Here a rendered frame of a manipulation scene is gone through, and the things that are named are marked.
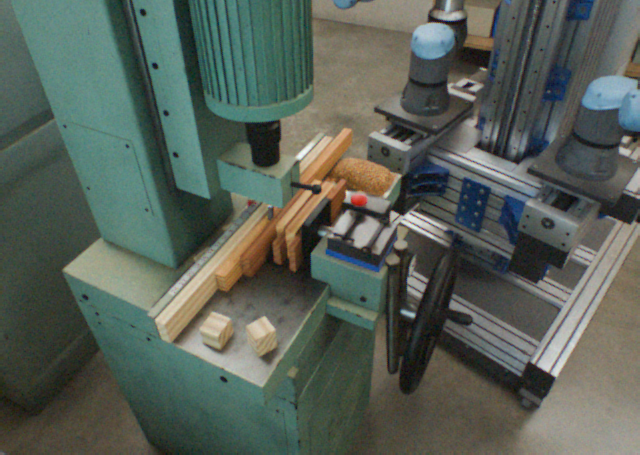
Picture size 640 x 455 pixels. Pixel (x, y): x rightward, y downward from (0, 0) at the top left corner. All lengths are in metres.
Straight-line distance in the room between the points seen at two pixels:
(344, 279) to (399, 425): 0.97
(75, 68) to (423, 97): 0.97
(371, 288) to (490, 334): 0.93
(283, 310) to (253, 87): 0.38
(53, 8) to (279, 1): 0.37
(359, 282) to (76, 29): 0.61
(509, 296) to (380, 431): 0.64
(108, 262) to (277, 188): 0.46
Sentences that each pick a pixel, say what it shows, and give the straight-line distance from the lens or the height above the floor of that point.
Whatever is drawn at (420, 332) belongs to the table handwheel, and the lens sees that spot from 0.87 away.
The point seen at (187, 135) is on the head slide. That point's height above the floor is 1.13.
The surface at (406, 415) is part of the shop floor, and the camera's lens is 1.82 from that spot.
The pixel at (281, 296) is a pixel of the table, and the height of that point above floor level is 0.90.
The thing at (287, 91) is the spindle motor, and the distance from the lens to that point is 0.78.
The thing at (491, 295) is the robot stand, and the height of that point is 0.21.
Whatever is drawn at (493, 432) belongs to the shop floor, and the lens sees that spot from 1.85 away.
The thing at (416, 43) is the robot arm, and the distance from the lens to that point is 1.53.
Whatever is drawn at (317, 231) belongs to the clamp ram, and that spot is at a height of 0.96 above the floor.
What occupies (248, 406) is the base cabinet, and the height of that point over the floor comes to 0.61.
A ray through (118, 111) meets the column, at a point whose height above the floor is 1.17.
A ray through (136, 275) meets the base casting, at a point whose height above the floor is 0.80.
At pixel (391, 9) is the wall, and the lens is 4.42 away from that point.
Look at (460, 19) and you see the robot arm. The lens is 1.64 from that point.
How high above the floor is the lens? 1.59
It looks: 41 degrees down
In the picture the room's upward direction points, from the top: 1 degrees counter-clockwise
